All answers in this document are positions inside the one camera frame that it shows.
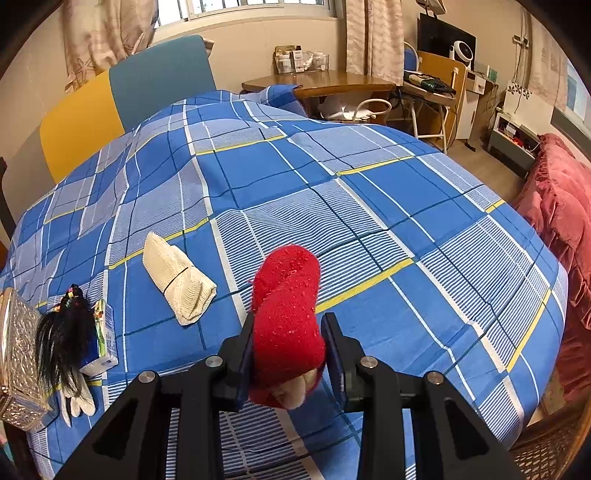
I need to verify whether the white cabinet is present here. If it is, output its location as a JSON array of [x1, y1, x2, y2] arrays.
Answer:
[[457, 69, 499, 139]]

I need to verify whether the white curved tube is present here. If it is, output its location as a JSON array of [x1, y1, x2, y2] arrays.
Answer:
[[353, 97, 393, 123]]

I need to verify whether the pocket tissue pack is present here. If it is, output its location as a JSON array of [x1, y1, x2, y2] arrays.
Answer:
[[79, 299, 119, 376]]

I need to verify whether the pink quilt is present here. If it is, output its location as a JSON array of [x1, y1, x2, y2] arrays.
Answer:
[[512, 134, 591, 402]]

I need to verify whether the barred window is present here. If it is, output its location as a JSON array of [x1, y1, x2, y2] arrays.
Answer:
[[154, 0, 338, 33]]

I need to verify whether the white doll with black hair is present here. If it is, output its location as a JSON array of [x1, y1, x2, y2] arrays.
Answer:
[[34, 284, 97, 428]]

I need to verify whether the red knitted hat doll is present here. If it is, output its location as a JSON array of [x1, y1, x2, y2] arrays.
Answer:
[[247, 244, 326, 411]]

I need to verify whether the blue plaid bedsheet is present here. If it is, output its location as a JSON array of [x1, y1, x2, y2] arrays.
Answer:
[[0, 84, 570, 480]]

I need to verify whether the black monitor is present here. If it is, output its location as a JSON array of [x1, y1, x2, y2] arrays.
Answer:
[[418, 12, 476, 58]]

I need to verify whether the rattan chair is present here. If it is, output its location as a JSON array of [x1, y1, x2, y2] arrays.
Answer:
[[508, 401, 591, 480]]

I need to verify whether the wooden folding chair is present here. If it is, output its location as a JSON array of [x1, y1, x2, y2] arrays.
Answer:
[[402, 51, 467, 153]]

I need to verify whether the small white fan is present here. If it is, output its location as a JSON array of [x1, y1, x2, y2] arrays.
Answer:
[[450, 41, 476, 63]]

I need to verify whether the clear organizer with bottles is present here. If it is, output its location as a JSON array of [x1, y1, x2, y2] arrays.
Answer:
[[274, 45, 329, 75]]

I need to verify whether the blue padded chair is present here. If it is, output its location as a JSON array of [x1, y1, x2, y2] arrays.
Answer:
[[404, 41, 423, 72]]

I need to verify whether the grey yellow blue headboard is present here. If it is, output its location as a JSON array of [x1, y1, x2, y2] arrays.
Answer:
[[39, 34, 217, 184]]

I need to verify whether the cream knitted cloth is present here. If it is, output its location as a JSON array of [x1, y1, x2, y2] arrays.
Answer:
[[142, 232, 218, 326]]

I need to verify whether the beige printed curtain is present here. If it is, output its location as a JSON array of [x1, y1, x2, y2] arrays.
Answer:
[[62, 0, 160, 93], [345, 0, 404, 86]]

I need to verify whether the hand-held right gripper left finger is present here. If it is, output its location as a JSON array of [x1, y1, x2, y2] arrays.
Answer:
[[53, 311, 259, 480]]

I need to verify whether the white leaf print panel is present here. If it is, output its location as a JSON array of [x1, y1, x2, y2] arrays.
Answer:
[[503, 80, 536, 125]]

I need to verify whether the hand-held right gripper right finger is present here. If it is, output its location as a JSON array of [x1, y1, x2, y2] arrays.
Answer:
[[321, 311, 525, 480]]

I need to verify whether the silver ornate tissue box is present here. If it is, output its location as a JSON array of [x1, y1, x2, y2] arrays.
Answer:
[[0, 287, 55, 432]]

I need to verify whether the grey low cabinet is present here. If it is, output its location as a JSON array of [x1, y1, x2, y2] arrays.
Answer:
[[487, 113, 541, 178]]

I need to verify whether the wooden desk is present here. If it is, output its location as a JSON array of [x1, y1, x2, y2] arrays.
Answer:
[[241, 70, 397, 100]]

